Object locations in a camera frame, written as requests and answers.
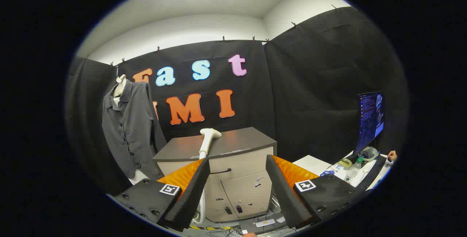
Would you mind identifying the white steamer hose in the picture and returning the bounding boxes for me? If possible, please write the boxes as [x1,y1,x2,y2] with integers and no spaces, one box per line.
[196,190,207,226]

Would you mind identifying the clear glass bowl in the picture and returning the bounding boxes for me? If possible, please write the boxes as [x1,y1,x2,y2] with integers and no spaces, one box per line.
[359,147,379,162]

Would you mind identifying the cream plastic clothes hanger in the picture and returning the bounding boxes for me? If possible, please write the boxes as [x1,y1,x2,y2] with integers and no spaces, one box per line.
[112,75,127,106]

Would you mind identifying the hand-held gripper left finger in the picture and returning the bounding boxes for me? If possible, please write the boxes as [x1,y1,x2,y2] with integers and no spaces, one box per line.
[113,157,212,232]

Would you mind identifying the beige cabinet with grey top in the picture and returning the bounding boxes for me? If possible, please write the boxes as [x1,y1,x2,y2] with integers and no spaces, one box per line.
[153,127,278,223]

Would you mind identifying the black keyboard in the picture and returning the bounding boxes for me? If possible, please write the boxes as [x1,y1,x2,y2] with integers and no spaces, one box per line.
[356,157,388,191]

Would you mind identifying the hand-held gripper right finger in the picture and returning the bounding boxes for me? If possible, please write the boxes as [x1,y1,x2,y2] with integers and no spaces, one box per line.
[265,155,362,229]

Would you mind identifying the white garment steamer head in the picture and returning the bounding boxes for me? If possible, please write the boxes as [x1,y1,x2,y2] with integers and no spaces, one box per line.
[198,128,222,159]

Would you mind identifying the grey button shirt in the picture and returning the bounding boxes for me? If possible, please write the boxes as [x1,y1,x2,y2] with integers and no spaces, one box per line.
[101,79,167,181]

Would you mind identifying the clear water bottle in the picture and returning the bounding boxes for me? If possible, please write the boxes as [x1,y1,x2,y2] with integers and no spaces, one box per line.
[347,157,364,183]

